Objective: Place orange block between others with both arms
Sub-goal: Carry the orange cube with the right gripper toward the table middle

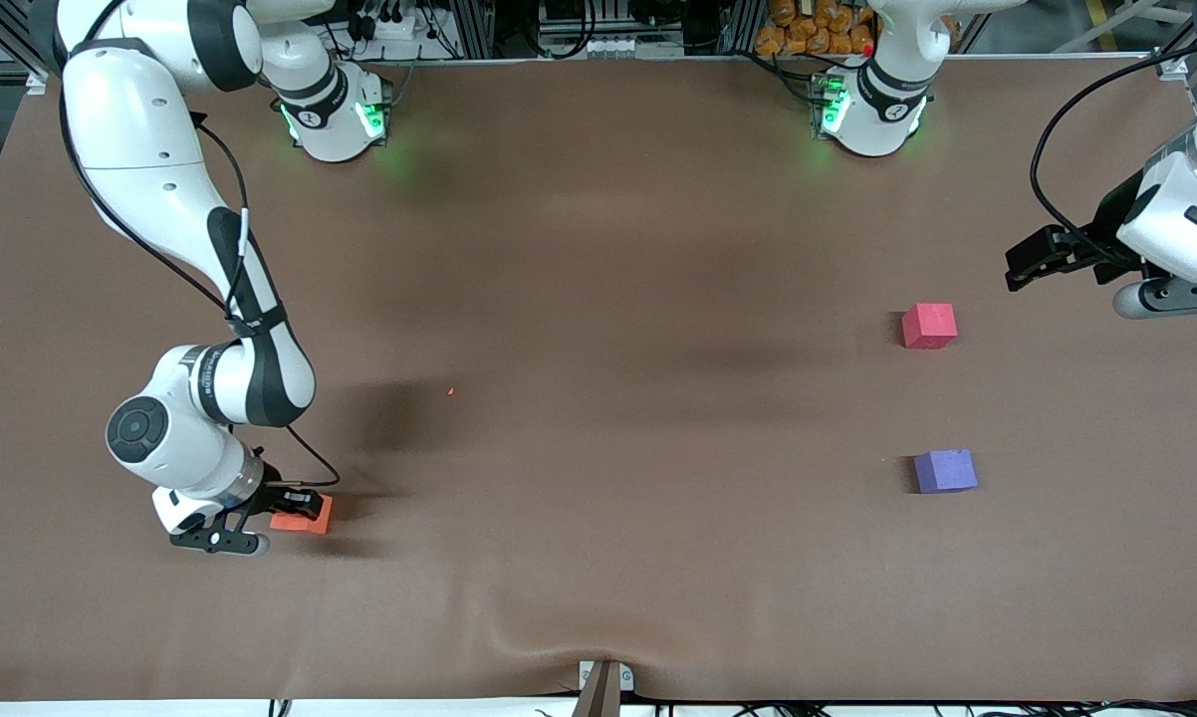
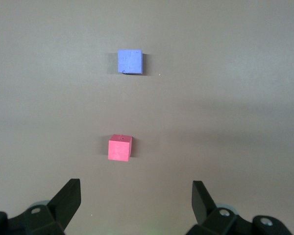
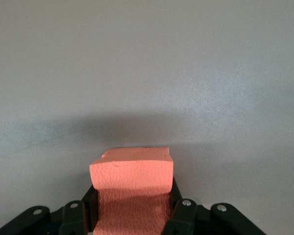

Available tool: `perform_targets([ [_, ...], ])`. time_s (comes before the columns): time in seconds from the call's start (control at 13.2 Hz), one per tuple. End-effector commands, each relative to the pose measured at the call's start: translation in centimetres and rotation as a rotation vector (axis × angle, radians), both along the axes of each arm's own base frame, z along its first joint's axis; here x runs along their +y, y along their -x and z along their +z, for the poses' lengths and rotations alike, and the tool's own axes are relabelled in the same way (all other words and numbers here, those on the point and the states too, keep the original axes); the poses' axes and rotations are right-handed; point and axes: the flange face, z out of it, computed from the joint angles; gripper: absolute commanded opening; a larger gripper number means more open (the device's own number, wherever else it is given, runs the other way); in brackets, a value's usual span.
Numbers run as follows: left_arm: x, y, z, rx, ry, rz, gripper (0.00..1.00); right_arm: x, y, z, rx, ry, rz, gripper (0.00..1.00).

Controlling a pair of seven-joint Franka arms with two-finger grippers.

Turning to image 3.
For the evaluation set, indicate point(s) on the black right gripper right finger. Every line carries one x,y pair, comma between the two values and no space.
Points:
183,215

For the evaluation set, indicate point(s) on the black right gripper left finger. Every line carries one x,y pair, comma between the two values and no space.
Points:
73,218

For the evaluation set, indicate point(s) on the orange foam block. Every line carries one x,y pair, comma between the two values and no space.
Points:
132,176

